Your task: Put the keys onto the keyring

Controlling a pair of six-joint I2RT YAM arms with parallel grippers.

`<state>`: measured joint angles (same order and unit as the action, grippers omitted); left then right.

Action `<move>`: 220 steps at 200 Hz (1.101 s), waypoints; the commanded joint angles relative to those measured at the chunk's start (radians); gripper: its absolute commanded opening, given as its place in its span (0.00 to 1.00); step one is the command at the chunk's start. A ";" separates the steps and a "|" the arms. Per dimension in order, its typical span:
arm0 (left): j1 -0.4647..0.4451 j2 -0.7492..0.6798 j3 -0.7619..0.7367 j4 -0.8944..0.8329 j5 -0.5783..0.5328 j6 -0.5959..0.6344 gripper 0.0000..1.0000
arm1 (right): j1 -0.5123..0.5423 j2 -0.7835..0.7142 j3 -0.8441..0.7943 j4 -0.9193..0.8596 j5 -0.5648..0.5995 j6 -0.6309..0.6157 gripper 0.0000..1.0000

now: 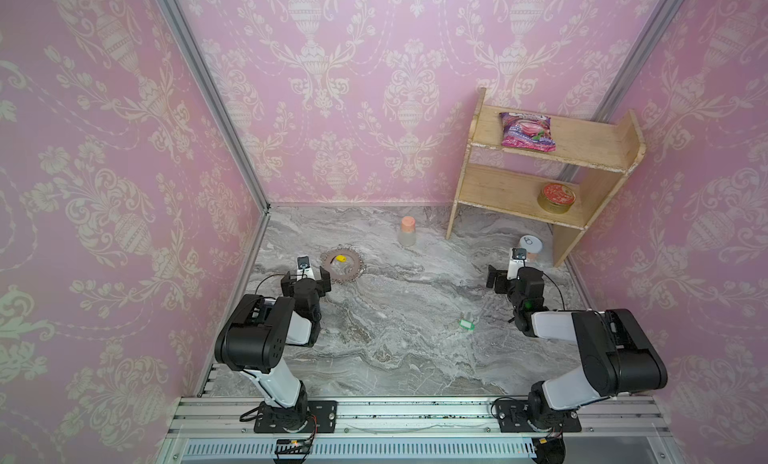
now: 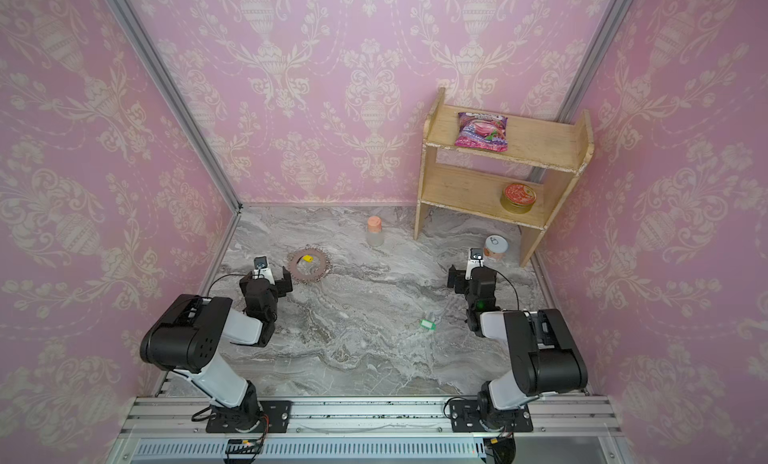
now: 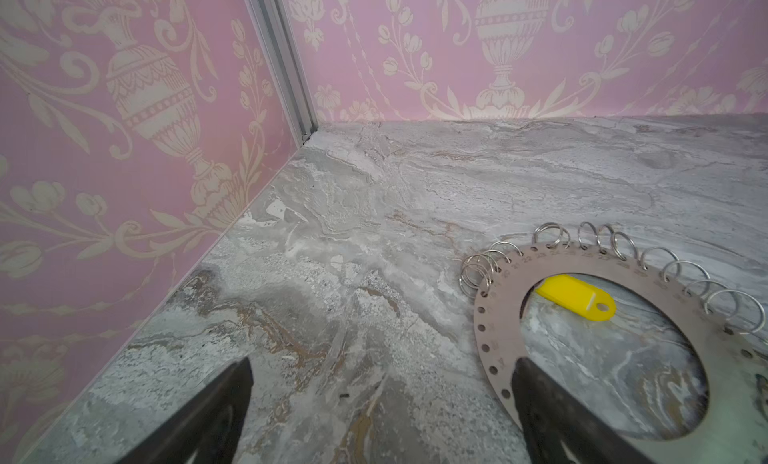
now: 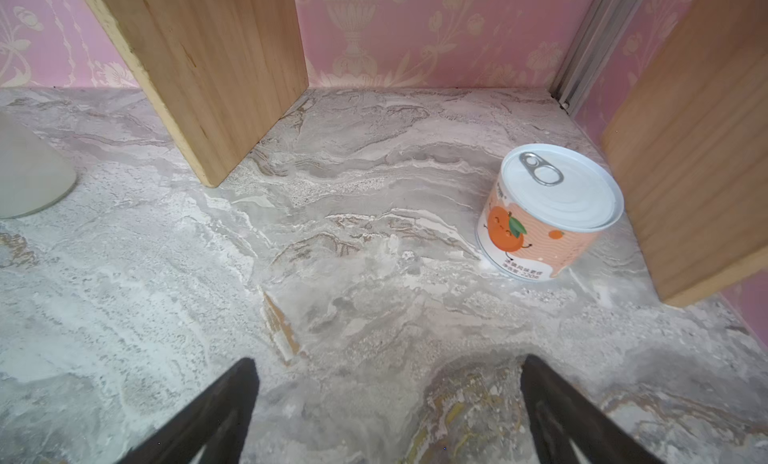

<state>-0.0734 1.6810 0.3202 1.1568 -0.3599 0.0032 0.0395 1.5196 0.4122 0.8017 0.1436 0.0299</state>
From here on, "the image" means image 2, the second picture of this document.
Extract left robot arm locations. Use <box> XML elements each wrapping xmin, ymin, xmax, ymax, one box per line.
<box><xmin>139</xmin><ymin>257</ymin><xmax>293</xmax><ymax>436</ymax></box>

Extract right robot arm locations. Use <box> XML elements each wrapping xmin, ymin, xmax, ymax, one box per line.
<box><xmin>447</xmin><ymin>266</ymin><xmax>588</xmax><ymax>432</ymax></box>

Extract white lid small jar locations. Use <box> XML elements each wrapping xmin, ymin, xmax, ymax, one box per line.
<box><xmin>483</xmin><ymin>235</ymin><xmax>509</xmax><ymax>261</ymax></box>

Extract orange cap clear bottle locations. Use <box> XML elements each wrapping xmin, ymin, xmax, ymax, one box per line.
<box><xmin>366</xmin><ymin>216</ymin><xmax>384</xmax><ymax>248</ymax></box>

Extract red lid gold tin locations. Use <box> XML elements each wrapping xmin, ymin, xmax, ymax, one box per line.
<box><xmin>500</xmin><ymin>183</ymin><xmax>537</xmax><ymax>214</ymax></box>

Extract wooden two-tier shelf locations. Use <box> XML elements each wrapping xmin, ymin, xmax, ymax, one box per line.
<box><xmin>413</xmin><ymin>87</ymin><xmax>595</xmax><ymax>267</ymax></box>

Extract pink snack bag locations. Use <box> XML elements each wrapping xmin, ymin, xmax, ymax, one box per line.
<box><xmin>455</xmin><ymin>112</ymin><xmax>508</xmax><ymax>153</ymax></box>

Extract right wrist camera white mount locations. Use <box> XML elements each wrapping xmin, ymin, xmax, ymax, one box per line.
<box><xmin>465</xmin><ymin>248</ymin><xmax>484</xmax><ymax>281</ymax></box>

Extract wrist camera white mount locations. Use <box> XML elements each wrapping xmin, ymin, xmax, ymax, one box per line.
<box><xmin>251</xmin><ymin>256</ymin><xmax>275</xmax><ymax>284</ymax></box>
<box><xmin>465</xmin><ymin>248</ymin><xmax>484</xmax><ymax>281</ymax></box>

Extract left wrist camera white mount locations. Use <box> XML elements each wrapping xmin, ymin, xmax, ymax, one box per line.
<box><xmin>251</xmin><ymin>256</ymin><xmax>275</xmax><ymax>284</ymax></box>

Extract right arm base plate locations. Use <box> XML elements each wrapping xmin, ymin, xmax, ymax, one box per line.
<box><xmin>443</xmin><ymin>397</ymin><xmax>534</xmax><ymax>434</ymax></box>

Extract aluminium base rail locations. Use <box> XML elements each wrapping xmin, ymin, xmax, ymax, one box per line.
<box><xmin>107</xmin><ymin>393</ymin><xmax>633</xmax><ymax>463</ymax></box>

